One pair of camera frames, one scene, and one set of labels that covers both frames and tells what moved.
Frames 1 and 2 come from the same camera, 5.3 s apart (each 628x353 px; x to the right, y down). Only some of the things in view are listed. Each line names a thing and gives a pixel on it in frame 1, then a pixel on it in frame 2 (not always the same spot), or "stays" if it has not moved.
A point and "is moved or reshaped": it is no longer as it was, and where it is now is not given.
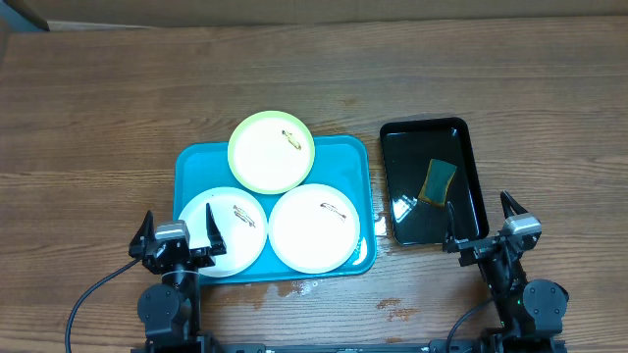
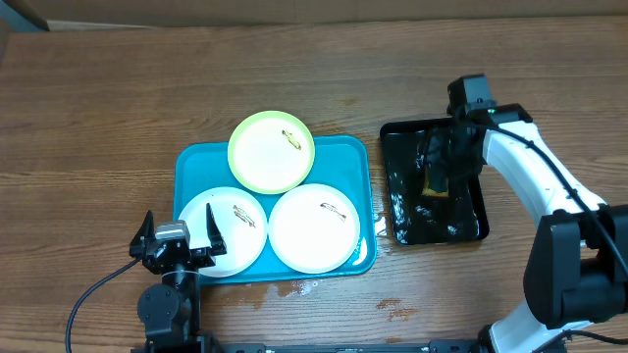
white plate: x=314 y=228 stays
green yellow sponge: x=437 y=181 is moved or reshaped
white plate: x=241 y=225 stays
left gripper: x=204 y=258 stays
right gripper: x=476 y=250 to x=437 y=145
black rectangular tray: x=407 y=150 stays
